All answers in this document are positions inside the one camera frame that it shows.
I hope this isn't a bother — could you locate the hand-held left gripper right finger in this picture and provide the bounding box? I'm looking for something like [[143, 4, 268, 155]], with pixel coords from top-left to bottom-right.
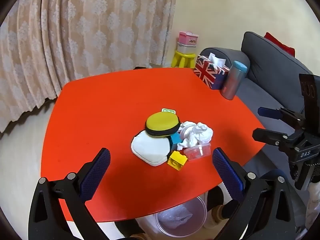
[[212, 147, 297, 240]]

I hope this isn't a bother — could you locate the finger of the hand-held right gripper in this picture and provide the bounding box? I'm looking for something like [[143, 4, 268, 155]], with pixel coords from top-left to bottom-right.
[[252, 128, 300, 153], [257, 107, 307, 128]]

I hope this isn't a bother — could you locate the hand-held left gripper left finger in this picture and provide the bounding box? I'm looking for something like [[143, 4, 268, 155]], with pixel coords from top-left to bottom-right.
[[28, 147, 111, 240]]

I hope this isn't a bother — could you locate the clear plastic container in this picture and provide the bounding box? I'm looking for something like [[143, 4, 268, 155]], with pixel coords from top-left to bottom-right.
[[184, 144, 212, 161]]

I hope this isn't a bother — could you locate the yellow toy block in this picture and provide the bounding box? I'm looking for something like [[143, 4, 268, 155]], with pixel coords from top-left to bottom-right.
[[167, 150, 188, 171]]

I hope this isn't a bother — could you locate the translucent trash bin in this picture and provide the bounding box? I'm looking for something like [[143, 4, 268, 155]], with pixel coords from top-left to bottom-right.
[[154, 195, 208, 237]]

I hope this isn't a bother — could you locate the white fabric pouch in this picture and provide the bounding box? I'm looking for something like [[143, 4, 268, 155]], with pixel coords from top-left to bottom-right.
[[131, 130, 171, 167]]

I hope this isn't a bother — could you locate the yellow and black round case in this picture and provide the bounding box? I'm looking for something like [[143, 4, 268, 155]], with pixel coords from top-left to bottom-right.
[[145, 112, 181, 137]]

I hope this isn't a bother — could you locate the person's right forearm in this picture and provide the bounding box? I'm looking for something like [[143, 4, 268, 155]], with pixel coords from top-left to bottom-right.
[[304, 180, 320, 230]]

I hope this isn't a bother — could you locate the grey tumbler with blue lid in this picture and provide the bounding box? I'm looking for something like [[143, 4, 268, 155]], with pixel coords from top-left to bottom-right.
[[220, 60, 248, 100]]

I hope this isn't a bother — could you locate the grey sofa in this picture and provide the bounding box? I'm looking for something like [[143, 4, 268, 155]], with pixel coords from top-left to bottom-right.
[[200, 31, 320, 230]]

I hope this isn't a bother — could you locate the red table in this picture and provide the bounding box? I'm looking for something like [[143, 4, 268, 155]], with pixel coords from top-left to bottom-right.
[[40, 67, 265, 223]]

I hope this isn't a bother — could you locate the blue toy block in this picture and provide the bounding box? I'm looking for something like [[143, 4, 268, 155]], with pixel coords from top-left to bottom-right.
[[170, 131, 183, 152]]

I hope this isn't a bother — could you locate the clear plastic bin liner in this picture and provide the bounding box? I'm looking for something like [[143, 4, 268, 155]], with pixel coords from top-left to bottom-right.
[[160, 206, 194, 228]]

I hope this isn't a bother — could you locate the red cushion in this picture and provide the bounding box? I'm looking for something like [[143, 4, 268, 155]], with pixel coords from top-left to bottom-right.
[[264, 32, 296, 55]]

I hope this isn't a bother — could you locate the flag print tissue box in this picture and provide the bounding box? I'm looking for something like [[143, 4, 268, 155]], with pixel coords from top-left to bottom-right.
[[194, 54, 230, 90]]

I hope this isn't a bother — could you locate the white tissue sheet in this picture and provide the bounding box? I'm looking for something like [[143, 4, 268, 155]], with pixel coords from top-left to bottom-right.
[[208, 52, 226, 68]]

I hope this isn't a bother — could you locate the yellow plastic stool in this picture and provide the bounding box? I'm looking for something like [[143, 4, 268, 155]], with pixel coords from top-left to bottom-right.
[[172, 51, 197, 68]]

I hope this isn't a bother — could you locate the white storage box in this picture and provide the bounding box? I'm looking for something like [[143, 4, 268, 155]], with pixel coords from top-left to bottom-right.
[[177, 43, 196, 54]]

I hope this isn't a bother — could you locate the pink storage box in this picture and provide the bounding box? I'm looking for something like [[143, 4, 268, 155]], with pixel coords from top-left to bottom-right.
[[178, 31, 199, 47]]

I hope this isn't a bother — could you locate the beige patterned curtain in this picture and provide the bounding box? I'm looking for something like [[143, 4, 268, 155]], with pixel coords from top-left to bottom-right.
[[0, 0, 180, 133]]

